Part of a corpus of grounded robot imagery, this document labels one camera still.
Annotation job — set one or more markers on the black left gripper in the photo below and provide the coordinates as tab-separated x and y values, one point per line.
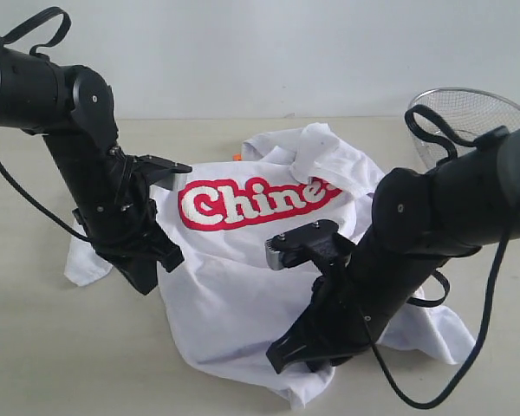
124	235

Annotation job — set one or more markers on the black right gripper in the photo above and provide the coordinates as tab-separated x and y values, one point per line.
343	320

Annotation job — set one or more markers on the white t-shirt red logo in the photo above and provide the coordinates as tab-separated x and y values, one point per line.
224	304

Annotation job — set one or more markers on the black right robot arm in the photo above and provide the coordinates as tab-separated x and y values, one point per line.
418	223

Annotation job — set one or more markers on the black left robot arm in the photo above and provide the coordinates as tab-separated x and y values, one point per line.
72	108

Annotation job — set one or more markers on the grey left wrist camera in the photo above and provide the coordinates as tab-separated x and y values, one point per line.
165	173

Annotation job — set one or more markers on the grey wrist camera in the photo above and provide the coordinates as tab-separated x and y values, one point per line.
319	242
165	173

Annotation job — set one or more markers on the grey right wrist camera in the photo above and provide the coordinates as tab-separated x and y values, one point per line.
319	242

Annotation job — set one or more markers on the metal wire mesh basket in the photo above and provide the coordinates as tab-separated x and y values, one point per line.
469	112

